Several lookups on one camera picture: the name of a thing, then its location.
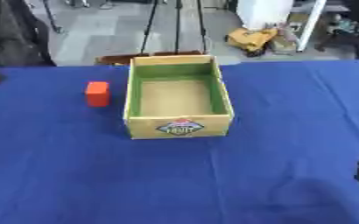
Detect tan cardboard box green inside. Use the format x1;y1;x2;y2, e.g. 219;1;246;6
123;54;236;140

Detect person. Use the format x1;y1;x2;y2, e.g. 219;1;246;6
0;0;57;67

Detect orange rectangular block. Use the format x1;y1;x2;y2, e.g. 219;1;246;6
84;80;112;108

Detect dark chair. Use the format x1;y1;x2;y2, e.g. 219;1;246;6
313;0;359;60

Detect yellow bag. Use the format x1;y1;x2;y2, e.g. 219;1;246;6
223;27;281;58

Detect white panel board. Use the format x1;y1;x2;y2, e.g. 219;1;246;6
235;0;328;53

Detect black tripod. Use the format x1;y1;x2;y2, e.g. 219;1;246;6
137;0;210;55

